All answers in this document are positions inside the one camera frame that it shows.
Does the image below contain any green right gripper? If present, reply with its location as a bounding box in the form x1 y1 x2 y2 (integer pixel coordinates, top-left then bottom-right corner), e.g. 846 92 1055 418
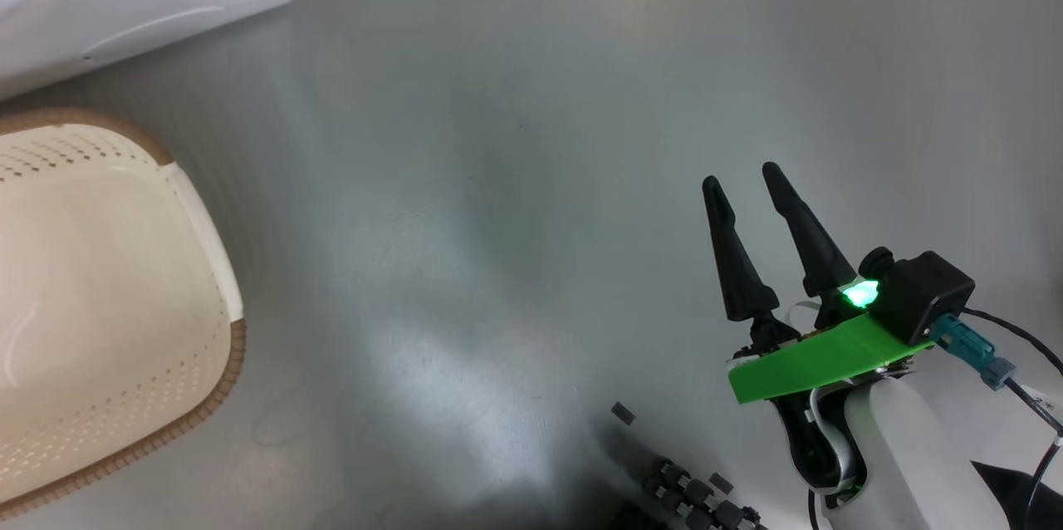
702 162 937 508

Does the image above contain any round drain filter cover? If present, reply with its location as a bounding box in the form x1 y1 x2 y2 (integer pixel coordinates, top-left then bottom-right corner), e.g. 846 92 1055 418
83 5 229 61

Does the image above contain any cream perforated laundry basket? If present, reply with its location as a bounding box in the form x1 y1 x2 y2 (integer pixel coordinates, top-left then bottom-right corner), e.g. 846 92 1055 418
0 108 247 521

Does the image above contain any teal cable connector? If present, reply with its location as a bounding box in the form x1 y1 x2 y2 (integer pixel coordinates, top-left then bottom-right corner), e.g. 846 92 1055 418
930 314 1018 390

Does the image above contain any thin black cable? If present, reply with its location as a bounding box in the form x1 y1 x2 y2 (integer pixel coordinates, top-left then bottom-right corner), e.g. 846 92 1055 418
1005 376 1063 530
962 308 1063 373

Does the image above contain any white cable tag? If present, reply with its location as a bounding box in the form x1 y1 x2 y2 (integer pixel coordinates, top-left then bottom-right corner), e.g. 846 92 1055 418
1017 385 1063 433

